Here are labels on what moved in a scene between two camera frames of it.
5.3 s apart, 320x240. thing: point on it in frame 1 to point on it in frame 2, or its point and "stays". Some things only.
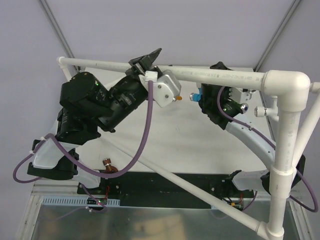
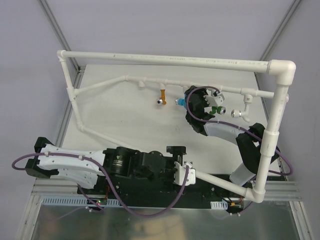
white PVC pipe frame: x=293 y=88 to x=282 y=71
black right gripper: x=207 y=97 to x=196 y=106
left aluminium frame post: x=50 y=14 stays
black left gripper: x=139 y=65 to x=176 y=158
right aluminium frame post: x=289 y=13 stays
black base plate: x=144 y=189 stays
